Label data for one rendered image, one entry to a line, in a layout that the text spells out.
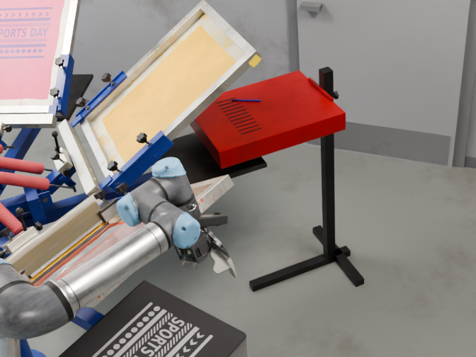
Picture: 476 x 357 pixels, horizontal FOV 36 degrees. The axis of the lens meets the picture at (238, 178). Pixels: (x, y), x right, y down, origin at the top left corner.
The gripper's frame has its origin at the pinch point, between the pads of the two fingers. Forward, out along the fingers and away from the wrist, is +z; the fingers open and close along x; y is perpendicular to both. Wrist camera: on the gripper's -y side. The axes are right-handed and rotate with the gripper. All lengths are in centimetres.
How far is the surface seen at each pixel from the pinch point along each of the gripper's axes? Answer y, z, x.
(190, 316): -18, 42, -48
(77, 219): -9, -2, -75
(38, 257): 10, 0, -74
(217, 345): -13, 47, -32
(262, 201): -175, 107, -161
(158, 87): -88, -14, -105
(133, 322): -4, 37, -62
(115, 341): 5, 38, -62
